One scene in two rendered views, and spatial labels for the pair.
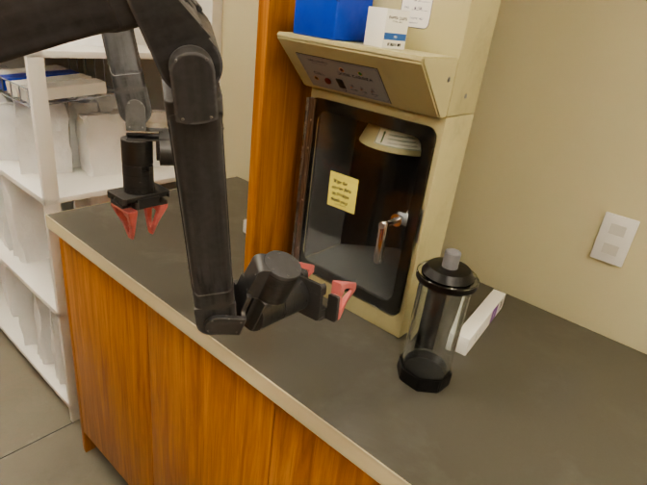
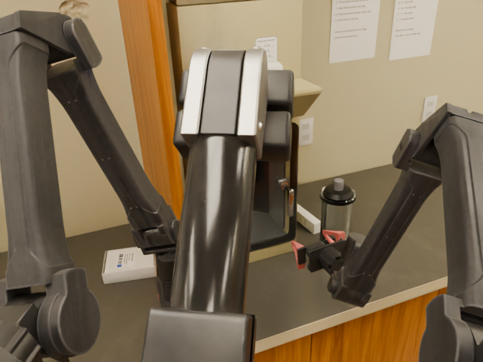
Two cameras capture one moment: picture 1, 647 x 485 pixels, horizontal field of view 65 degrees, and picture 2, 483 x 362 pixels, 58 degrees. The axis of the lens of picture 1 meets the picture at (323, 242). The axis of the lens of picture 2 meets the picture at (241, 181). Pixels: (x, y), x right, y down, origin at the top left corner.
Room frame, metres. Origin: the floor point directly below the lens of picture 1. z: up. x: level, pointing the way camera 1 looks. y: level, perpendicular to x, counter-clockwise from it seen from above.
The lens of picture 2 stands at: (0.44, 0.89, 1.81)
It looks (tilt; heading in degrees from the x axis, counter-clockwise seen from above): 28 degrees down; 302
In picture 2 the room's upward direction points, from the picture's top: 2 degrees counter-clockwise
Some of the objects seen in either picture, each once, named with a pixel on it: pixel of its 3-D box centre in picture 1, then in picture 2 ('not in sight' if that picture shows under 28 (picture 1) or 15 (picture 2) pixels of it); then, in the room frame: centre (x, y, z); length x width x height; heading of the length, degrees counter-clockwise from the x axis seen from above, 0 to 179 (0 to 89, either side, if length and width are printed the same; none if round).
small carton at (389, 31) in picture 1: (386, 28); (270, 76); (0.93, -0.06, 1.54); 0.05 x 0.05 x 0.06; 37
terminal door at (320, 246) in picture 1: (354, 207); (249, 195); (0.99, -0.06, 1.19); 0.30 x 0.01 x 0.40; 52
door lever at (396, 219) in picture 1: (386, 239); (287, 199); (0.90, -0.12, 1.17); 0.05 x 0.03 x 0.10; 142
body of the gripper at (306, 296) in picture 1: (289, 296); (331, 260); (0.71, 0.04, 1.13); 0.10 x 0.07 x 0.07; 53
